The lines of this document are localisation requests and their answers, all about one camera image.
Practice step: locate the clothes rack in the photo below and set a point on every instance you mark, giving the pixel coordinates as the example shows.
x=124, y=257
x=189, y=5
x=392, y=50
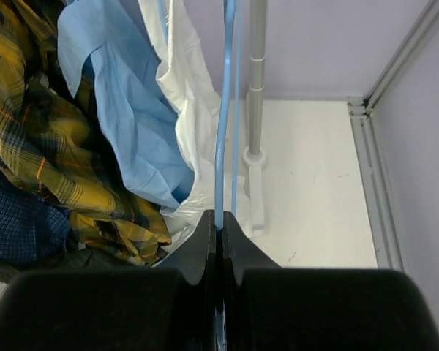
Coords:
x=254, y=156

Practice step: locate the yellow plaid shirt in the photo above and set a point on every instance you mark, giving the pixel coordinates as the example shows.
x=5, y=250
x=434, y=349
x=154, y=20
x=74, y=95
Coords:
x=51, y=144

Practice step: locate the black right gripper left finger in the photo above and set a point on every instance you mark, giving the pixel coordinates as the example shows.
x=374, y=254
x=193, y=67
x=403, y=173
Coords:
x=185, y=308

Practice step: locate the blue checked shirt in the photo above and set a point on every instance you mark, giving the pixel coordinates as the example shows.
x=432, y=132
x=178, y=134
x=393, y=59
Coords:
x=30, y=228

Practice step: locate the light blue shirt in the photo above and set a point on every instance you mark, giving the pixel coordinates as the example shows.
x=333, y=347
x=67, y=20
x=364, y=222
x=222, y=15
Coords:
x=108, y=44

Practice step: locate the white shirt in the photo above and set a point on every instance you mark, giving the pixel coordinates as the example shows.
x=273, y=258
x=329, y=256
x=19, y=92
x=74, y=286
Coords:
x=185, y=81

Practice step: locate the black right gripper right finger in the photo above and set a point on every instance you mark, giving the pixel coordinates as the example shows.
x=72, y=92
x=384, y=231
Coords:
x=244, y=269

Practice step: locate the dark pinstriped shirt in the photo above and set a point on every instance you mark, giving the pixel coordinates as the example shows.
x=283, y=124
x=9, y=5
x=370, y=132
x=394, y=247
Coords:
x=77, y=256

